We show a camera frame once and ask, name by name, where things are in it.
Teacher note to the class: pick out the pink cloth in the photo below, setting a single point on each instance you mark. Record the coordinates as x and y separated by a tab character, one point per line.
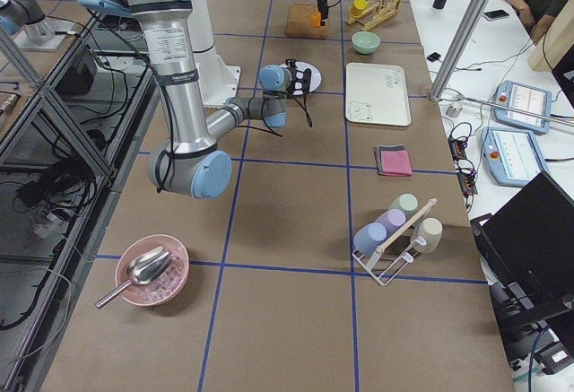
395	163

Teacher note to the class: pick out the green cup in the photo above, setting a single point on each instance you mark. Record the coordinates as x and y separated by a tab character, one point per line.
407	203

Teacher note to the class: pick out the cream bear tray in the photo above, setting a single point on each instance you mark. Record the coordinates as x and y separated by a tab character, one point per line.
376	94

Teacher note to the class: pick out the orange fruit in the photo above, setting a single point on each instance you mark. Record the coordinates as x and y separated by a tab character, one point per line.
315	20

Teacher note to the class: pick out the grey cloth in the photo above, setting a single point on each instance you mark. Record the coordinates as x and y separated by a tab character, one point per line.
380	148

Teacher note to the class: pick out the teach pendant near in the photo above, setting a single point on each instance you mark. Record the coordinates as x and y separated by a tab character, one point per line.
512	156

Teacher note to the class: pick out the wooden dish rack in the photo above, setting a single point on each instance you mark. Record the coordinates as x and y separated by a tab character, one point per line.
377	12

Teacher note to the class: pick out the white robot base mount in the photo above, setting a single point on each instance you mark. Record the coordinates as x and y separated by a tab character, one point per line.
217	81

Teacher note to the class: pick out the yellow cup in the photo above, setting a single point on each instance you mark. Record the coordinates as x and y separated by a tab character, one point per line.
358	8

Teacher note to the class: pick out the white round plate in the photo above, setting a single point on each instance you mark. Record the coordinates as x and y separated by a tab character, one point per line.
316	75

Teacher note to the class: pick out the pink bowl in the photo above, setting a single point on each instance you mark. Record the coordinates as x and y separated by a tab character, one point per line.
170	283

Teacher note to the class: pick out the teach pendant far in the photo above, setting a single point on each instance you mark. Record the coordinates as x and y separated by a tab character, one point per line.
523	106

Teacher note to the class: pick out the teach pendant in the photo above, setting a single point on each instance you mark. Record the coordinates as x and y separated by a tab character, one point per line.
523	106
512	156

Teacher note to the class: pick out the black laptop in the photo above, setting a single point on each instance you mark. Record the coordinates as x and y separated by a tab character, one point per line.
529	243

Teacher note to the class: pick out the blue cup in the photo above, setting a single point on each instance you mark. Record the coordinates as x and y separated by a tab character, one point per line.
369	237

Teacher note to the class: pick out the white wire cup rack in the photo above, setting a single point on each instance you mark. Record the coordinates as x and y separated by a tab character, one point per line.
396	252

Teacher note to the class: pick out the smartphone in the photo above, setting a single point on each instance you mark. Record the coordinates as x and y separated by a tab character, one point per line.
495	15

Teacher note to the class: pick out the wooden cutting board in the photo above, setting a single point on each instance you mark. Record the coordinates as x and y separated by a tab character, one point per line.
297	25

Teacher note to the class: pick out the green bowl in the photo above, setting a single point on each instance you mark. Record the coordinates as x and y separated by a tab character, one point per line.
365	42

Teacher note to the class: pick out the aluminium frame post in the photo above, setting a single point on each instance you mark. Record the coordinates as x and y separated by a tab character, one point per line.
462	36

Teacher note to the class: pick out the beige cup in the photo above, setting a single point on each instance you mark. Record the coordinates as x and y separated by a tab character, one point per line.
427	235

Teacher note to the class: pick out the purple cup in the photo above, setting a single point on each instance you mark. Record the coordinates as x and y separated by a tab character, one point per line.
392	220

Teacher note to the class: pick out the metal scoop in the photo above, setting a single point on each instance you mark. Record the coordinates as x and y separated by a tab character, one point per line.
142	270

